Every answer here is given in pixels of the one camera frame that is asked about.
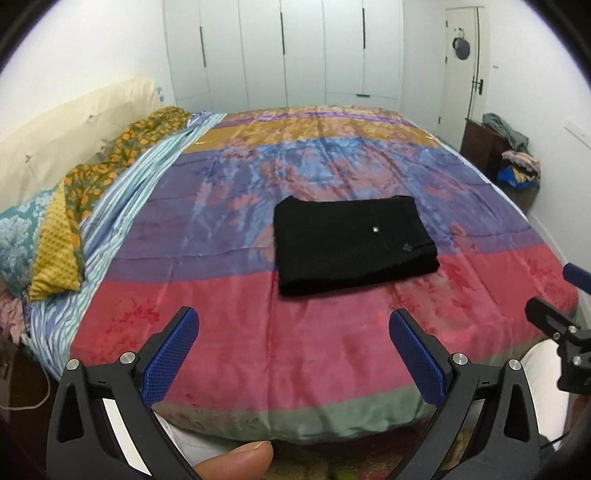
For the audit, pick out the yellow dotted pillow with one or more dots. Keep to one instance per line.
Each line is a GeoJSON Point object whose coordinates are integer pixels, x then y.
{"type": "Point", "coordinates": [55, 249]}

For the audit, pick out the white wardrobe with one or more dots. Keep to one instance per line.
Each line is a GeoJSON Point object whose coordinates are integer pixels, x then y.
{"type": "Point", "coordinates": [304, 46]}

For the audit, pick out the blue striped bed sheet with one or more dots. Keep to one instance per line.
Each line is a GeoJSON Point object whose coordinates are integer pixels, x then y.
{"type": "Point", "coordinates": [138, 180]}

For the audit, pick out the person's left hand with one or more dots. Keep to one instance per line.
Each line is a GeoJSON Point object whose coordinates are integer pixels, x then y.
{"type": "Point", "coordinates": [235, 461]}

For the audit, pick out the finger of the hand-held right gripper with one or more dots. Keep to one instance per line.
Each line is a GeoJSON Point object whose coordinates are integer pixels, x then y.
{"type": "Point", "coordinates": [579, 277]}
{"type": "Point", "coordinates": [549, 318]}

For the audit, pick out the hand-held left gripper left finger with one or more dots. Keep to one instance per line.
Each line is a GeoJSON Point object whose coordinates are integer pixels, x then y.
{"type": "Point", "coordinates": [171, 355]}

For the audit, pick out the grey cloth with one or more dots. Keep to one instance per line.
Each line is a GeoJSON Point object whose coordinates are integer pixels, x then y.
{"type": "Point", "coordinates": [508, 131]}

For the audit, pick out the pile of mixed clothes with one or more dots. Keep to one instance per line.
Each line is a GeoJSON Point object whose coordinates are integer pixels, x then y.
{"type": "Point", "coordinates": [521, 168]}

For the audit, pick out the pink cloth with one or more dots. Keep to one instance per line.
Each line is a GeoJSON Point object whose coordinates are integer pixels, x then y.
{"type": "Point", "coordinates": [11, 318]}

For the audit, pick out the colourful floral blanket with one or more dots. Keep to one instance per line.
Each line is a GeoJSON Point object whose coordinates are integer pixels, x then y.
{"type": "Point", "coordinates": [231, 300]}

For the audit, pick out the orange green floral quilt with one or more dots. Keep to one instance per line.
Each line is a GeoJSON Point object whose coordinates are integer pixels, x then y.
{"type": "Point", "coordinates": [124, 147]}

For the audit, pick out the cream padded headboard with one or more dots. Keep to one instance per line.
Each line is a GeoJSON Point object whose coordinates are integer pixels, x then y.
{"type": "Point", "coordinates": [69, 129]}

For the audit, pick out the white door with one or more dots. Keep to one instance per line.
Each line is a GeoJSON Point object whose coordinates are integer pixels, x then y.
{"type": "Point", "coordinates": [457, 92]}

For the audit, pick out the round dark door ornament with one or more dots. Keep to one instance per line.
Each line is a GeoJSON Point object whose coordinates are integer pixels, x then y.
{"type": "Point", "coordinates": [461, 48]}

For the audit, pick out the teal patterned pillow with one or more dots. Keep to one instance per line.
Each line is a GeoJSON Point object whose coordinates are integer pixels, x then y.
{"type": "Point", "coordinates": [18, 235]}

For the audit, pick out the black pants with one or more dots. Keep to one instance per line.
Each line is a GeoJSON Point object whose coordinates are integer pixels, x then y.
{"type": "Point", "coordinates": [351, 244]}

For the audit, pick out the dark wooden cabinet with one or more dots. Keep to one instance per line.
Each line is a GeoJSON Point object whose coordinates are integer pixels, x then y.
{"type": "Point", "coordinates": [480, 143]}

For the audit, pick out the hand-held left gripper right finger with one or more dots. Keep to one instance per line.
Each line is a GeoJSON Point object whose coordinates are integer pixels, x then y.
{"type": "Point", "coordinates": [418, 355]}

